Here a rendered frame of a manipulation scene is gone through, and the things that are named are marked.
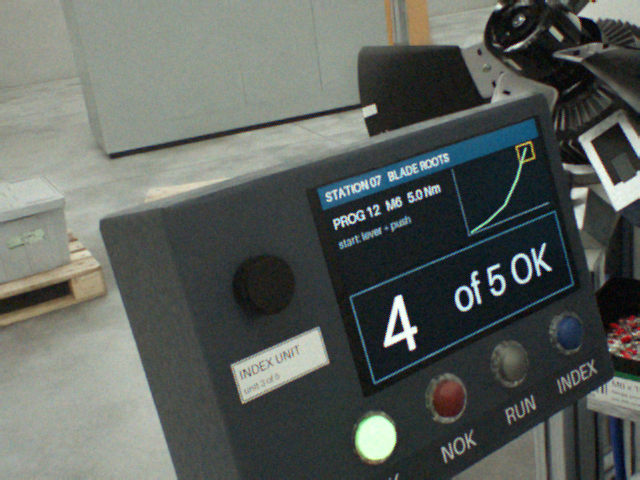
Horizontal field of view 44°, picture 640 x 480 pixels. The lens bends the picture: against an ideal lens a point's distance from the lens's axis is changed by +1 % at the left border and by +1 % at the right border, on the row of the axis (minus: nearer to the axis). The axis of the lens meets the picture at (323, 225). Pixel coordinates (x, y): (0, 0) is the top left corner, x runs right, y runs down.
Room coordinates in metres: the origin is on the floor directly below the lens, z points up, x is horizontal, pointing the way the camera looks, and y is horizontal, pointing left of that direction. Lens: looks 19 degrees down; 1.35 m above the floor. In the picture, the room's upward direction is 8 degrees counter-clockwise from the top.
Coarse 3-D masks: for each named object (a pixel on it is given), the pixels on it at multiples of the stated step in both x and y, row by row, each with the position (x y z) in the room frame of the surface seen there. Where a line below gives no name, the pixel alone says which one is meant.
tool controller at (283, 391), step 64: (448, 128) 0.43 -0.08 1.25; (512, 128) 0.45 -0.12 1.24; (192, 192) 0.38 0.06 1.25; (256, 192) 0.36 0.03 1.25; (320, 192) 0.37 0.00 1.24; (384, 192) 0.39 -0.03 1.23; (448, 192) 0.41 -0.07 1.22; (512, 192) 0.43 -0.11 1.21; (128, 256) 0.38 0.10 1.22; (192, 256) 0.33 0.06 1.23; (256, 256) 0.34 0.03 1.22; (320, 256) 0.36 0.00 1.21; (384, 256) 0.38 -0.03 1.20; (448, 256) 0.40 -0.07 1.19; (512, 256) 0.42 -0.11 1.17; (576, 256) 0.45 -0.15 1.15; (128, 320) 0.40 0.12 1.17; (192, 320) 0.33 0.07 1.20; (256, 320) 0.34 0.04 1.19; (320, 320) 0.35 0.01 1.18; (448, 320) 0.38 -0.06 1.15; (512, 320) 0.41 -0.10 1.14; (192, 384) 0.34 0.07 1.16; (256, 384) 0.32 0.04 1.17; (320, 384) 0.34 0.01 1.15; (384, 384) 0.35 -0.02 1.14; (576, 384) 0.41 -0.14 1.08; (192, 448) 0.35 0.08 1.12; (256, 448) 0.31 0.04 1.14; (320, 448) 0.33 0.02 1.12; (448, 448) 0.36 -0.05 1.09
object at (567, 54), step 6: (570, 48) 1.13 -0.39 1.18; (576, 48) 1.13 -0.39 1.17; (582, 48) 1.13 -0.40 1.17; (600, 48) 1.12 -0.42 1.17; (606, 48) 1.12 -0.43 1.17; (612, 48) 1.12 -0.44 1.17; (558, 54) 1.11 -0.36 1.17; (564, 54) 1.10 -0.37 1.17; (570, 54) 1.10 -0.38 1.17; (582, 54) 1.10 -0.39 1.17; (588, 54) 1.09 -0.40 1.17; (570, 60) 1.08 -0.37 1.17; (576, 60) 1.07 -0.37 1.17
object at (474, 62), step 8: (480, 40) 1.25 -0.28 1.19; (464, 48) 1.27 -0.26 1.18; (472, 48) 1.26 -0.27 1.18; (480, 48) 1.25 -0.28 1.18; (464, 56) 1.27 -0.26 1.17; (472, 56) 1.26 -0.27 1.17; (480, 56) 1.25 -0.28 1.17; (488, 56) 1.24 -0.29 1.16; (472, 64) 1.26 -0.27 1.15; (480, 64) 1.25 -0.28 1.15; (496, 64) 1.24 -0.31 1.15; (472, 72) 1.26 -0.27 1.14; (480, 72) 1.26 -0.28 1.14; (488, 72) 1.25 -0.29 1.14; (496, 72) 1.24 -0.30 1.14; (480, 80) 1.26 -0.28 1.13; (488, 80) 1.25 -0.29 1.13; (496, 80) 1.24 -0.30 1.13; (480, 88) 1.26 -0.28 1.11; (488, 88) 1.25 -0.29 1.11; (488, 96) 1.25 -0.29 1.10
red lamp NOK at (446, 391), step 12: (432, 384) 0.37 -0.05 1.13; (444, 384) 0.37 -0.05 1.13; (456, 384) 0.37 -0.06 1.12; (432, 396) 0.36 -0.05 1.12; (444, 396) 0.36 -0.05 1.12; (456, 396) 0.36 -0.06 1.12; (432, 408) 0.36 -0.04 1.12; (444, 408) 0.36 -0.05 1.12; (456, 408) 0.36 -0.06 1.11; (444, 420) 0.36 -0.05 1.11
